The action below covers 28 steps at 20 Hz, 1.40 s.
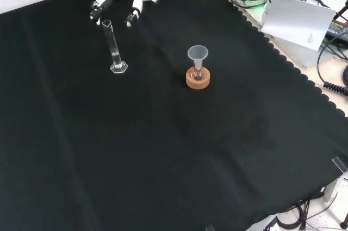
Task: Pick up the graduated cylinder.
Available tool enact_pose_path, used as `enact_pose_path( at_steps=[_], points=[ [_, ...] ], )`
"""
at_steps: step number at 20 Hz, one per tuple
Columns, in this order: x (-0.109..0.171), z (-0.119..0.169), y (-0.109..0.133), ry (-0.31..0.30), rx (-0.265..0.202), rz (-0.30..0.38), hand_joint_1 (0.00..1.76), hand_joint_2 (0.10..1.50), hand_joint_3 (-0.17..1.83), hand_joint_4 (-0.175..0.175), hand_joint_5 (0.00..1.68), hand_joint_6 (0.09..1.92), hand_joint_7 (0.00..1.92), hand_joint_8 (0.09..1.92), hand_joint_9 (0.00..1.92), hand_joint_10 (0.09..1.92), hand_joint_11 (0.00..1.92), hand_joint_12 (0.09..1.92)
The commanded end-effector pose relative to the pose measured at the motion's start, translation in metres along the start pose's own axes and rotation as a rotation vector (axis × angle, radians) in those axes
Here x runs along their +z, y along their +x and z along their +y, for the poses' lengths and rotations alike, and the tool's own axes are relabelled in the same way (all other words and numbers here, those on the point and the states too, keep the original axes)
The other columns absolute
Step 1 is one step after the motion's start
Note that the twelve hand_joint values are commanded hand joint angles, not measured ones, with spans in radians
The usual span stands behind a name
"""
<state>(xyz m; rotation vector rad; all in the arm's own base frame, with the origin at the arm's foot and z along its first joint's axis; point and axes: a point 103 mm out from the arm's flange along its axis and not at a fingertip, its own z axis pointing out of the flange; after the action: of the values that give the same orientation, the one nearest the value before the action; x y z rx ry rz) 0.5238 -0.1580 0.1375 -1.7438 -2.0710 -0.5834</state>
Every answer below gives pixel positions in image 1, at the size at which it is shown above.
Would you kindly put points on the clear graduated cylinder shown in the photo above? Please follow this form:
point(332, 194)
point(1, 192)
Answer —
point(118, 68)

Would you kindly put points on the clear plastic funnel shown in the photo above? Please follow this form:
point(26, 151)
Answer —
point(197, 52)

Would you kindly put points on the round-bottom glass flask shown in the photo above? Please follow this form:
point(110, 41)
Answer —
point(197, 74)

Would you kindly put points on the black cloth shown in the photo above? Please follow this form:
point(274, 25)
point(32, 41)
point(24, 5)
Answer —
point(136, 133)

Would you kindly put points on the pale board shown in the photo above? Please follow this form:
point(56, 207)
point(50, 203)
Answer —
point(296, 21)

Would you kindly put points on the black power adapter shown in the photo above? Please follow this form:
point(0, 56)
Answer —
point(338, 31)

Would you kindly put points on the clear tape piece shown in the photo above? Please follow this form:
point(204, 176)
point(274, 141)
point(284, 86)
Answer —
point(340, 164)
point(210, 228)

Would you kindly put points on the black tripod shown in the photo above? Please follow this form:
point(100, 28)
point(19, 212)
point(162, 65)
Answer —
point(344, 220)

